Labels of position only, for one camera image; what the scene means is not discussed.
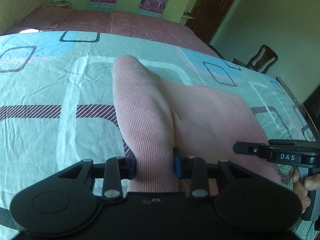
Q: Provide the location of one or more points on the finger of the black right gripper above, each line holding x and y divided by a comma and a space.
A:
249, 148

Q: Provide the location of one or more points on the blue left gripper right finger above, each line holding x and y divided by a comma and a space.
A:
194, 169

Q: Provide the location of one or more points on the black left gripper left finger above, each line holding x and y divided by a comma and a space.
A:
117, 169

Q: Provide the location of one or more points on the pink sweater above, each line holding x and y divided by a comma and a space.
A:
156, 115

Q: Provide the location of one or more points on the right hand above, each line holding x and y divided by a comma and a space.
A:
301, 189

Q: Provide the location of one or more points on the patterned light blue bedsheet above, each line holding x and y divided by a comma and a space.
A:
59, 127

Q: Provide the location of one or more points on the dark wooden chair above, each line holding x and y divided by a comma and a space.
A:
261, 61

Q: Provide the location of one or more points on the red checked bed cover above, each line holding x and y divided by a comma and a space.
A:
115, 22

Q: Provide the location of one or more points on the dark brown door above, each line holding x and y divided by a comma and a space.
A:
207, 16

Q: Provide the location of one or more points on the stack of papers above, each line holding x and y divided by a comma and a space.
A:
62, 4

